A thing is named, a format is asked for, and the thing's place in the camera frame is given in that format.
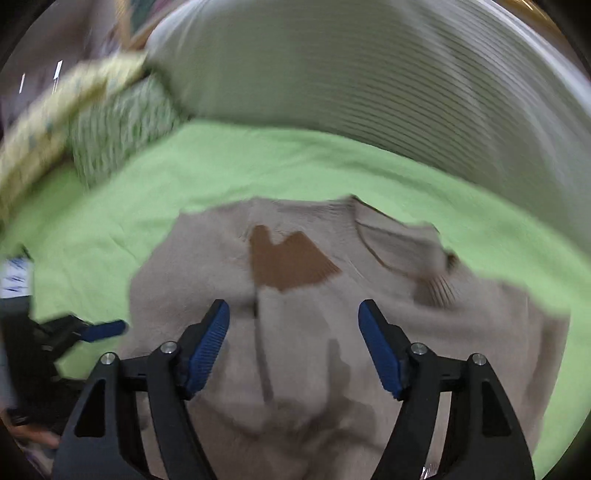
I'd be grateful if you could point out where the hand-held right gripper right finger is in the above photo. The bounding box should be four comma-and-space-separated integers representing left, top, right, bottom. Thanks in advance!
359, 299, 536, 480

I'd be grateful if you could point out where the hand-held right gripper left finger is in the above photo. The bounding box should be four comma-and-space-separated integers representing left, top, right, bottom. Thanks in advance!
52, 299, 230, 480

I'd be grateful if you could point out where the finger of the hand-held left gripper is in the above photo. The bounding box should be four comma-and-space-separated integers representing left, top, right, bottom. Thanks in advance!
69, 318, 129, 345

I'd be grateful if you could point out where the beige knit sweater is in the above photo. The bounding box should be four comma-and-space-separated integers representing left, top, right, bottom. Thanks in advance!
127, 196, 571, 480

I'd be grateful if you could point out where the green bed sheet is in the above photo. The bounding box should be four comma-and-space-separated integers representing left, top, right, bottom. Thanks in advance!
0, 119, 591, 476

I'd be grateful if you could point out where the green patterned pillow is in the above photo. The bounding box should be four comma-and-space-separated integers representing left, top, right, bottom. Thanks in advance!
69, 74, 185, 188

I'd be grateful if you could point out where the yellow patterned pillow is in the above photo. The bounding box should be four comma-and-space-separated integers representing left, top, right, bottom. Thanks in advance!
0, 51, 151, 222

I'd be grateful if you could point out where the white striped cushion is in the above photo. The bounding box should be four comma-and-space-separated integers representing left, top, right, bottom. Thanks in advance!
145, 0, 555, 222

